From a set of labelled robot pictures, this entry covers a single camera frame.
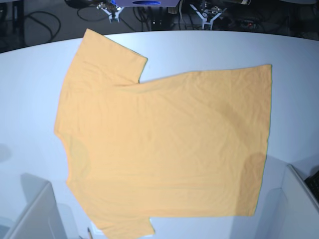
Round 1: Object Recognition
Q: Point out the orange yellow T-shirt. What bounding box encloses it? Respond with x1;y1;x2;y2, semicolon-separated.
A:
54;29;272;239

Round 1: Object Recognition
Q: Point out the black power strip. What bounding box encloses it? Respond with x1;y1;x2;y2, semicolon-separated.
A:
226;18;261;29

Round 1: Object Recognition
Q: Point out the white table slot plate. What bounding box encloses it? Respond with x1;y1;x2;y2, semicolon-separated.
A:
90;222;104;236

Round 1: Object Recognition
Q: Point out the left grey partition panel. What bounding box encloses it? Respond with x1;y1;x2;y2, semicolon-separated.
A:
0;181;67;239

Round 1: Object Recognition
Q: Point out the grey partition panel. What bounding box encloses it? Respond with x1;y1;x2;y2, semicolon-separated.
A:
279;165;319;239
0;181;67;239

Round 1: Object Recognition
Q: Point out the right grey partition panel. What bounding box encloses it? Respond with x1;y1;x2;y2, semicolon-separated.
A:
279;165;319;239

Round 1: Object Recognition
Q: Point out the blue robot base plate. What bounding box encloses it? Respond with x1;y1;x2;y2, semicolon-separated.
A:
111;0;180;7

